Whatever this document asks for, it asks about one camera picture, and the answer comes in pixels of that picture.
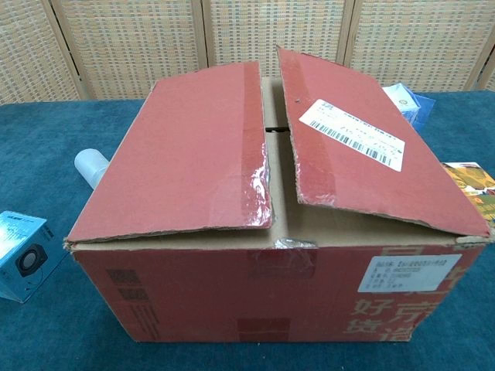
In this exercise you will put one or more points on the red taped cardboard box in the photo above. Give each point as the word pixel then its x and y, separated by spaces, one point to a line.
pixel 193 154

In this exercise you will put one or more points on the white plastic squeeze bottle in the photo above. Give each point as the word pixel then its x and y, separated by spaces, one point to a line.
pixel 89 164

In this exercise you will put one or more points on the white blue tissue pack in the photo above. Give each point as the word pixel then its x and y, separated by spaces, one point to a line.
pixel 406 104

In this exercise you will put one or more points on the woven wooden folding screen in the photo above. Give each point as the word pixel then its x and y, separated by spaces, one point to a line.
pixel 135 46

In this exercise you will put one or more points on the orange yellow printed carton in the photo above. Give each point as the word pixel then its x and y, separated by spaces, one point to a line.
pixel 473 181

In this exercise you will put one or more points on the light blue speaker carton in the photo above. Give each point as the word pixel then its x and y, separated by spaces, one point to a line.
pixel 23 255

